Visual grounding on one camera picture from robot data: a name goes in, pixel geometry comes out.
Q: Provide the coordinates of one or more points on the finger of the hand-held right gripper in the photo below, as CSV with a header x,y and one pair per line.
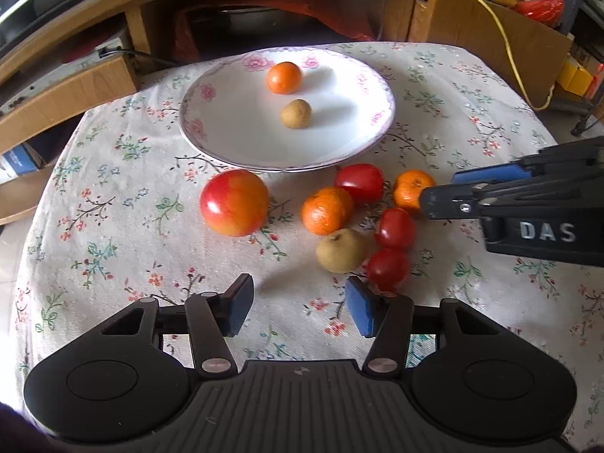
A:
x,y
481,175
443,203

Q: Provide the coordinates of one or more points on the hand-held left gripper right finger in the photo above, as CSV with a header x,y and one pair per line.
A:
x,y
361,306

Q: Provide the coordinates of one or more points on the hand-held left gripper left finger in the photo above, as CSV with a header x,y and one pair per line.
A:
x,y
240,304

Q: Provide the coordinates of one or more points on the orange mandarin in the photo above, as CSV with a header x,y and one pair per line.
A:
x,y
327,210
409,189

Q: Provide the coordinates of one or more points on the red tomato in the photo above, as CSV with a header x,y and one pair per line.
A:
x,y
388,269
360,183
395,228

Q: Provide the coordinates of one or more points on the brown kiwi fruit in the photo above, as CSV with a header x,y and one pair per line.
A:
x,y
342,251

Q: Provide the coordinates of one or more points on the red yellow apple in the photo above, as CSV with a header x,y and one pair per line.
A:
x,y
233,203

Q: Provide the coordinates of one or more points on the white floral rim plate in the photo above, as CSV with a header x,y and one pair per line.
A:
x,y
236,137

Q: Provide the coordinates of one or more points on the yellow box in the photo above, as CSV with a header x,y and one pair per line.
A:
x,y
573,78

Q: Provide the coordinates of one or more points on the floral tablecloth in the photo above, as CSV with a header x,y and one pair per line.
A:
x,y
118,245

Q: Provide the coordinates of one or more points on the small round tan fruit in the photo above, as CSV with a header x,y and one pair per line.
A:
x,y
296,114

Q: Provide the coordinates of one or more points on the red plastic bag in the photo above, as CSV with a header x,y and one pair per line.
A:
x,y
542,9

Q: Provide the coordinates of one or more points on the smooth round orange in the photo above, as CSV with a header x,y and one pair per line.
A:
x,y
284,78

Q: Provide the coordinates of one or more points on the blue and white box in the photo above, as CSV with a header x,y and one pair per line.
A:
x,y
19,164

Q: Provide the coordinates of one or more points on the silver media player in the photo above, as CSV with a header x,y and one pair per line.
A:
x,y
47,80

